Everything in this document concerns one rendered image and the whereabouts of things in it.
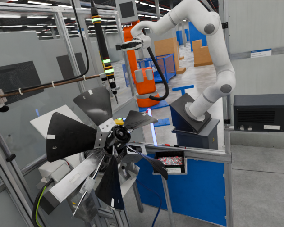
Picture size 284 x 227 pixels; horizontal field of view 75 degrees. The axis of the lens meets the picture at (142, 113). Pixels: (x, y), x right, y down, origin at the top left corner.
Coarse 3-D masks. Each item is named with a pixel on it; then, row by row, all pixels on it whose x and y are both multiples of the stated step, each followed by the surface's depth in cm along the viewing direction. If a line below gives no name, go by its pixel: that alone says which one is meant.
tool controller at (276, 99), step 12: (240, 96) 109; (252, 96) 105; (264, 96) 102; (276, 96) 99; (240, 108) 103; (252, 108) 100; (264, 108) 98; (276, 108) 95; (240, 120) 108; (252, 120) 105; (264, 120) 102; (276, 120) 99
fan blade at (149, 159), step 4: (144, 156) 103; (148, 156) 116; (148, 160) 101; (152, 160) 107; (156, 160) 116; (152, 164) 100; (156, 164) 105; (160, 164) 112; (156, 168) 100; (160, 168) 104; (160, 172) 100; (164, 172) 103; (164, 176) 99
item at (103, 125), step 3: (108, 120) 107; (111, 120) 107; (102, 123) 107; (105, 123) 107; (108, 123) 106; (111, 123) 106; (114, 123) 106; (99, 126) 107; (102, 126) 107; (105, 126) 106; (111, 126) 106; (102, 129) 106; (105, 129) 106; (108, 129) 106
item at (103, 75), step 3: (102, 75) 97; (105, 75) 99; (102, 78) 97; (105, 78) 98; (105, 81) 98; (105, 84) 99; (108, 84) 99; (108, 87) 100; (117, 87) 99; (108, 90) 100; (111, 90) 99; (114, 90) 99
